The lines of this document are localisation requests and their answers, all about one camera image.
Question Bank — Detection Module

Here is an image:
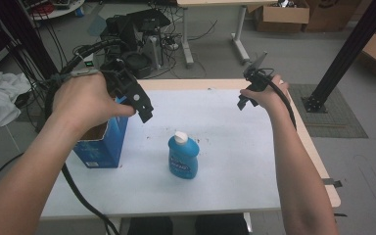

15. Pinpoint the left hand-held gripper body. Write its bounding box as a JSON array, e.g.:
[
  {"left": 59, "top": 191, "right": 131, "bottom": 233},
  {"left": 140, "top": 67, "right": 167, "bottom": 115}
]
[{"left": 100, "top": 58, "right": 154, "bottom": 116}]

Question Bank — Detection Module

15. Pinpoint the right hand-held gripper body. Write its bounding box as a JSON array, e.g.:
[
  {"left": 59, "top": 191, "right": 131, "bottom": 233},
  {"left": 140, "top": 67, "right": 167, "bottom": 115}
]
[{"left": 243, "top": 51, "right": 275, "bottom": 101}]

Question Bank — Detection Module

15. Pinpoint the blue carton box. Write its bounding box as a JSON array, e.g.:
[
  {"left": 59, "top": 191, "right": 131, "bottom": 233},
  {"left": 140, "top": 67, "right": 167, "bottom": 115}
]
[{"left": 72, "top": 96, "right": 129, "bottom": 169}]

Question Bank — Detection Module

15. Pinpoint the blue bottle with white cap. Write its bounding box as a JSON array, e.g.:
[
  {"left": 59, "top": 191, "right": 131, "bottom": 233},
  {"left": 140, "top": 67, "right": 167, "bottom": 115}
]
[{"left": 167, "top": 130, "right": 201, "bottom": 180}]

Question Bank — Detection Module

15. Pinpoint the person's right hand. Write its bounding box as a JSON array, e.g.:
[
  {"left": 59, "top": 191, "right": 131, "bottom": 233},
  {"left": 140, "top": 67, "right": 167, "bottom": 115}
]
[{"left": 240, "top": 74, "right": 292, "bottom": 113}]

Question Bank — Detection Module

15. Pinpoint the person's left hand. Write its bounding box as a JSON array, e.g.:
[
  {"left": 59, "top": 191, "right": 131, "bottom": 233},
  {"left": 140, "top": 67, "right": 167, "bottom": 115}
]
[{"left": 51, "top": 71, "right": 137, "bottom": 132}]

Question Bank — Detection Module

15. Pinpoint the black equipment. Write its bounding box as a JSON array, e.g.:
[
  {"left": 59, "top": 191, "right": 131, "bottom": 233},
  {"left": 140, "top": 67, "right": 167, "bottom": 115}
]
[{"left": 99, "top": 8, "right": 172, "bottom": 79}]

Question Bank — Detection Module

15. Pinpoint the white desk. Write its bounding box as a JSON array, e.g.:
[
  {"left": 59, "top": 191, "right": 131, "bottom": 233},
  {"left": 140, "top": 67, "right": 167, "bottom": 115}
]
[{"left": 175, "top": 0, "right": 279, "bottom": 67}]

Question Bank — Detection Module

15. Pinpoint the grey floor mat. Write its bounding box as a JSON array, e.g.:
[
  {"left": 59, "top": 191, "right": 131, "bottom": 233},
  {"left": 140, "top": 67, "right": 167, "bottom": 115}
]
[{"left": 288, "top": 82, "right": 369, "bottom": 139}]

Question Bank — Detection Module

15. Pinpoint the round white table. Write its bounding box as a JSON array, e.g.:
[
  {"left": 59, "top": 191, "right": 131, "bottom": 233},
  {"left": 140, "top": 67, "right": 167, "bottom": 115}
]
[{"left": 23, "top": 0, "right": 86, "bottom": 22}]

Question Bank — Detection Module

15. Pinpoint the white cloth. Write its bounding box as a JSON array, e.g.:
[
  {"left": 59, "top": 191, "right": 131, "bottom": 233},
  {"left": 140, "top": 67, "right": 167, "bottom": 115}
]
[{"left": 0, "top": 71, "right": 32, "bottom": 131}]

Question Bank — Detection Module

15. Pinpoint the black metal post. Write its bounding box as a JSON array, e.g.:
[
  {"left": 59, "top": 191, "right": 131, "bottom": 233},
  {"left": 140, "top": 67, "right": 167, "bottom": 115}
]
[{"left": 302, "top": 0, "right": 376, "bottom": 114}]

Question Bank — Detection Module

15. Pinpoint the thick black gripper cable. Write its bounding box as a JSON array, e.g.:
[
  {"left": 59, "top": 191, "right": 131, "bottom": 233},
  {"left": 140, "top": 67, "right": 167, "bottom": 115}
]
[{"left": 43, "top": 38, "right": 122, "bottom": 235}]

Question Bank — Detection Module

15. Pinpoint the thin black floor cable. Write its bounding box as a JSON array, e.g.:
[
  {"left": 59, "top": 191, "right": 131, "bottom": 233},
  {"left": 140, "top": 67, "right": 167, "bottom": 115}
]
[{"left": 0, "top": 152, "right": 24, "bottom": 192}]

